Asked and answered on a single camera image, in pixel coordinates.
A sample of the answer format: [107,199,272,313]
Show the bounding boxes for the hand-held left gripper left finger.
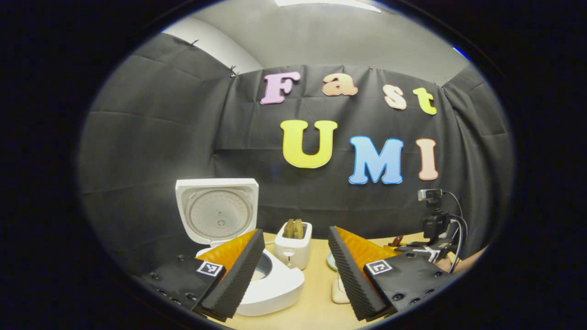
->
[140,228,266,322]

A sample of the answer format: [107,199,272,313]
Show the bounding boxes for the white toaster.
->
[274,220,313,270]

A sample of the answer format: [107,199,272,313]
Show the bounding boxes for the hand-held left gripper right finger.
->
[327,225,454,321]

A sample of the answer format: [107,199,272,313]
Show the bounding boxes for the white rice cooker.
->
[175,178,305,317]

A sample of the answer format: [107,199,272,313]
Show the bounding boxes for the black backdrop cloth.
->
[78,32,513,275]

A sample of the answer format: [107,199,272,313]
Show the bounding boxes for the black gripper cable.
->
[443,190,469,274]

